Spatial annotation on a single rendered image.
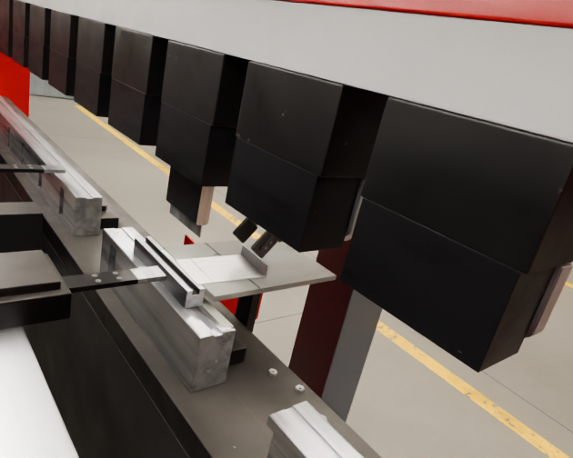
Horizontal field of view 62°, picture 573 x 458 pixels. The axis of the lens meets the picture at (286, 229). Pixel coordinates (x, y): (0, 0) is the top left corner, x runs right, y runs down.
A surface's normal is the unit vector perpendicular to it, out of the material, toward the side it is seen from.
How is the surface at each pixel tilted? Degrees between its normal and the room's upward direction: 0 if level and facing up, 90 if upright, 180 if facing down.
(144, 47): 90
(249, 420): 0
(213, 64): 90
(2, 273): 0
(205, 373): 90
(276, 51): 90
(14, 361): 0
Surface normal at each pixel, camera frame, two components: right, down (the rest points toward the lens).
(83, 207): 0.61, 0.39
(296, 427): 0.21, -0.92
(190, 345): -0.76, 0.06
